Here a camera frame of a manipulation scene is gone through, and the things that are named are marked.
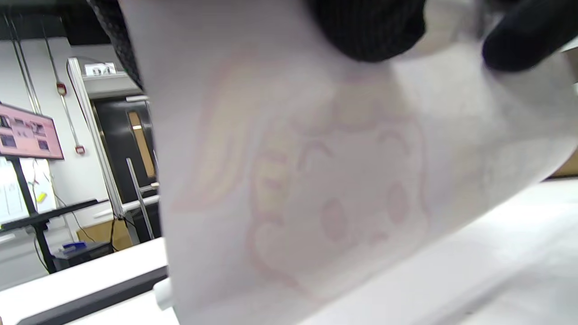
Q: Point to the cardboard box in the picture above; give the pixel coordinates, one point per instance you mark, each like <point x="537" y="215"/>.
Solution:
<point x="104" y="232"/>

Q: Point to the blue stapler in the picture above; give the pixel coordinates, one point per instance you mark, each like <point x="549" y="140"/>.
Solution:
<point x="74" y="246"/>

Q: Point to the colourful cartoon poster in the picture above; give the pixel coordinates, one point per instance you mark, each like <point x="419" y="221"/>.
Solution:
<point x="316" y="180"/>

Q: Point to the black rectangular bar weight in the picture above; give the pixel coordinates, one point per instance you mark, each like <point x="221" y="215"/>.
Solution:
<point x="90" y="295"/>

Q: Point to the black screen stand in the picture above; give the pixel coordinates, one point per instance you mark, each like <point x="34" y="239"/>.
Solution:
<point x="40" y="216"/>

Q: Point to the flat display screen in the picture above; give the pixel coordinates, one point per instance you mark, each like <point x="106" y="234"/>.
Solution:
<point x="27" y="133"/>

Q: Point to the red wall alarm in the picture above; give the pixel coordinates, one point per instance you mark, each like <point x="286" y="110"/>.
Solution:
<point x="80" y="149"/>
<point x="61" y="89"/>

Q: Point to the aluminium frame pole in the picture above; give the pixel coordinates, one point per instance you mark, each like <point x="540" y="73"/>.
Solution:
<point x="97" y="140"/>

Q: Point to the person's left hand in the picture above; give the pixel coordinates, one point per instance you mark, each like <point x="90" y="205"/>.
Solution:
<point x="370" y="27"/>

